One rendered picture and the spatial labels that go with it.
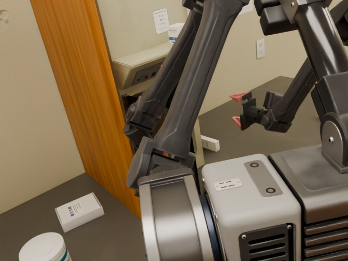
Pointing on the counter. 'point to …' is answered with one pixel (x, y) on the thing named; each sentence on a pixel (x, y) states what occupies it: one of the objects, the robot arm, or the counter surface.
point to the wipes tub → (45, 248)
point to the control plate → (146, 73)
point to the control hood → (139, 63)
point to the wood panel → (88, 91)
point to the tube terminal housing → (139, 42)
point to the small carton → (174, 30)
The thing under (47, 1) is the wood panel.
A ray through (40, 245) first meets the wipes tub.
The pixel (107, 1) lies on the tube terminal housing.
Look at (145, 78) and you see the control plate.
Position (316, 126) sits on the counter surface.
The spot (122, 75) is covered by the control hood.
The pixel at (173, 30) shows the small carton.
